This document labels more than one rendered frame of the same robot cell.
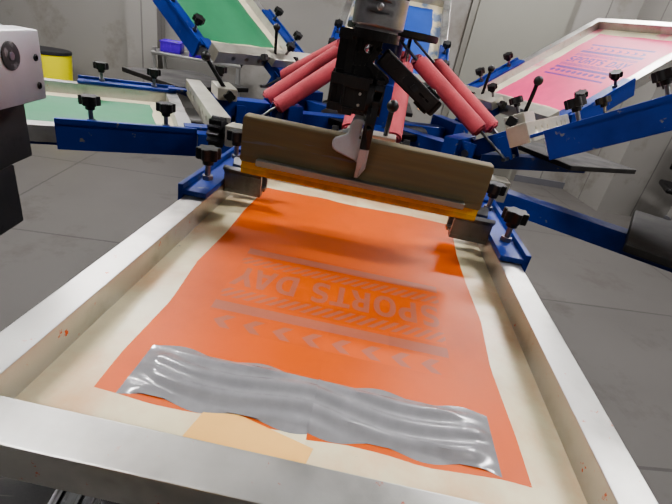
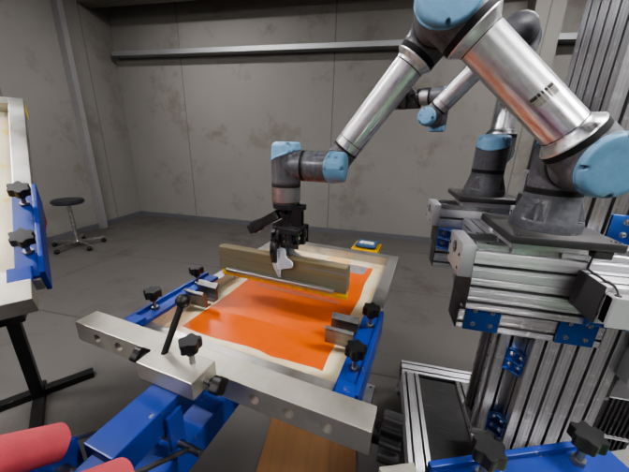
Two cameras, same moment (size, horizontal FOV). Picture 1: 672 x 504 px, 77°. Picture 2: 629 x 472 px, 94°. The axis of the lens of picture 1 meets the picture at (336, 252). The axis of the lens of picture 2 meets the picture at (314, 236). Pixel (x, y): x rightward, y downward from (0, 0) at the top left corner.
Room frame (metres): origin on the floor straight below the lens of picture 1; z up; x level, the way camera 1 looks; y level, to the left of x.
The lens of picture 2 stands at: (1.39, 0.33, 1.45)
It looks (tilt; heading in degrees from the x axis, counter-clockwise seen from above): 18 degrees down; 200
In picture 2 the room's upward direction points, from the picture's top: 2 degrees clockwise
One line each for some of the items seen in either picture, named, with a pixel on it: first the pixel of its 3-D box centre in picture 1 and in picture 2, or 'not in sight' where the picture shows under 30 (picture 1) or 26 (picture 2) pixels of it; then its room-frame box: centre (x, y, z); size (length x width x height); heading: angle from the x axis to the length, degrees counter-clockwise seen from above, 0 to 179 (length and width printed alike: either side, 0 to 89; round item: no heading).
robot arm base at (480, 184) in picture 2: not in sight; (485, 181); (0.03, 0.58, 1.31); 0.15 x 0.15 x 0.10
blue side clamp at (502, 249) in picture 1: (491, 235); (179, 302); (0.80, -0.30, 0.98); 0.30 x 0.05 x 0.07; 178
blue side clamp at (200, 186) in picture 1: (222, 180); (361, 355); (0.82, 0.26, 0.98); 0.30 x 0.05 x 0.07; 178
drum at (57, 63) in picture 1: (51, 84); not in sight; (4.31, 3.14, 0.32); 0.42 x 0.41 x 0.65; 97
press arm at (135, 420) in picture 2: not in sight; (153, 413); (1.13, -0.03, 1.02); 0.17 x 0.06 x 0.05; 178
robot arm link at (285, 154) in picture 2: not in sight; (286, 164); (0.69, 0.01, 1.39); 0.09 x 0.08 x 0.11; 94
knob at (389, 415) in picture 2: (222, 132); (382, 434); (1.03, 0.33, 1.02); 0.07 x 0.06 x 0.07; 178
